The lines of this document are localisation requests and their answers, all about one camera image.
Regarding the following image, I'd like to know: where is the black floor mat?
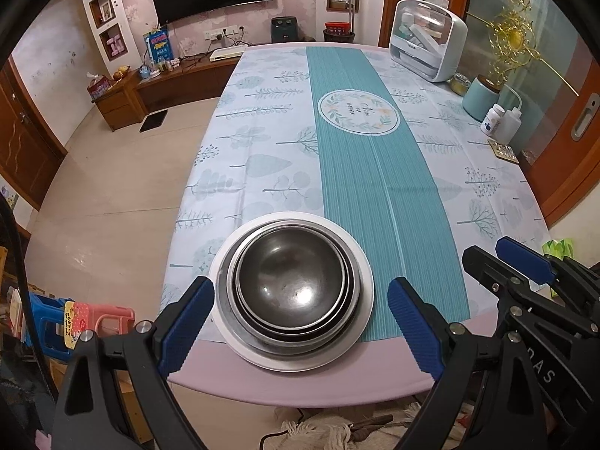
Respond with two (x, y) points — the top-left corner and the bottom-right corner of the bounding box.
(139, 110), (168, 133)

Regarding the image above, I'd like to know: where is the white storage box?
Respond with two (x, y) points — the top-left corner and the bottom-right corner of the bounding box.
(390, 0), (468, 83)

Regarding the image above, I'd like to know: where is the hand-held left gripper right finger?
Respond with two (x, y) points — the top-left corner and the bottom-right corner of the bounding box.
(388, 277), (549, 450)

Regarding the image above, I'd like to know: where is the green white bag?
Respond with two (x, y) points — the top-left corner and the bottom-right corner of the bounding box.
(543, 239), (575, 258)

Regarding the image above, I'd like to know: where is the blue printed box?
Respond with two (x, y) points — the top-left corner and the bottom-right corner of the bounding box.
(143, 30), (173, 67)

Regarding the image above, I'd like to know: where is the brown wooden door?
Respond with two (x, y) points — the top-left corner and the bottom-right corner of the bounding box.
(0, 58), (69, 212)

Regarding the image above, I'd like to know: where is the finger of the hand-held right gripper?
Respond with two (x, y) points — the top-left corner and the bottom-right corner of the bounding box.
(497, 237), (600, 310)
(462, 245), (524, 313)

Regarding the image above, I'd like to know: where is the white plate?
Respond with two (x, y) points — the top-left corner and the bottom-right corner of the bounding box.
(207, 213), (376, 373)

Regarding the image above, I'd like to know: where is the white wall shelf unit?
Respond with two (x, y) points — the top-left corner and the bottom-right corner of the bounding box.
(77, 0), (129, 62)

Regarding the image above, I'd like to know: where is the pink plastic stool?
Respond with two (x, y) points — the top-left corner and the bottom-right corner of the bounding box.
(70, 302), (135, 339)

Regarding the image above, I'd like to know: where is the white squeeze bottle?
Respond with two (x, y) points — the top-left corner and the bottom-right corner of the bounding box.
(492, 85), (523, 145)

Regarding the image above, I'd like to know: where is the teal canister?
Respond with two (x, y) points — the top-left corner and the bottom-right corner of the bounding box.
(462, 75), (503, 123)

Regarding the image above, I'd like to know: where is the black heater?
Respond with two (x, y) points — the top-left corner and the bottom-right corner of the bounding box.
(271, 16), (299, 44)

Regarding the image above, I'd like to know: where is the white pill bottle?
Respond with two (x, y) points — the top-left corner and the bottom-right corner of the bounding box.
(481, 104), (506, 136)

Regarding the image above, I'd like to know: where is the white set-top box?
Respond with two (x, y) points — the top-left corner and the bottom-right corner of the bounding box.
(209, 46), (247, 63)

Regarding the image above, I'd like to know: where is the tree print tablecloth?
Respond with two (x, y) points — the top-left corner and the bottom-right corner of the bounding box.
(159, 42), (551, 343)

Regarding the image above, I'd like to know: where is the wooden coaster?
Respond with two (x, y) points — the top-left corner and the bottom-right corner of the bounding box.
(487, 138), (520, 165)

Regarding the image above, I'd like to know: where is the red black bucket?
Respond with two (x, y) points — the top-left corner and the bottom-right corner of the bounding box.
(323, 21), (356, 45)

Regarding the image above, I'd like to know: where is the pink steel bowl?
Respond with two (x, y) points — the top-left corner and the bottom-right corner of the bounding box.
(233, 226), (354, 338)

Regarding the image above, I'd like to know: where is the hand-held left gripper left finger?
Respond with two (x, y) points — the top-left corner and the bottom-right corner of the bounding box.
(51, 276), (216, 450)

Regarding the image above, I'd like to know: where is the red tissue box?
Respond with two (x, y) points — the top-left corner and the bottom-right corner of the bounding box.
(85, 71), (111, 101)

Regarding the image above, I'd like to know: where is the teal striped table runner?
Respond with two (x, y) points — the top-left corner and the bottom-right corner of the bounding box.
(304, 46), (470, 342)

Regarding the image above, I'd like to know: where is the wide flat-bottomed steel bowl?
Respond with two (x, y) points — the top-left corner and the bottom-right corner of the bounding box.
(227, 224), (359, 345)

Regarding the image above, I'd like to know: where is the white string mop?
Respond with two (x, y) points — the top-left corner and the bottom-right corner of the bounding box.
(276, 419), (353, 450)

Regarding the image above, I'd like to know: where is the blue plastic stool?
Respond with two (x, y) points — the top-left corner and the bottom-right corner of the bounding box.
(27, 292), (71, 352)

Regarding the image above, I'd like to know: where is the gold wall ornament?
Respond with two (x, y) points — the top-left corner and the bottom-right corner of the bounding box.
(466, 0), (576, 95)

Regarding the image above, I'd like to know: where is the wooden television cabinet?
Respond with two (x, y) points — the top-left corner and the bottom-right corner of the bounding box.
(91, 46), (247, 132)

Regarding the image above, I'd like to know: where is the wooden sliding door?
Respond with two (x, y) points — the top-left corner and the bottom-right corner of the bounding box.
(520, 9), (600, 226)

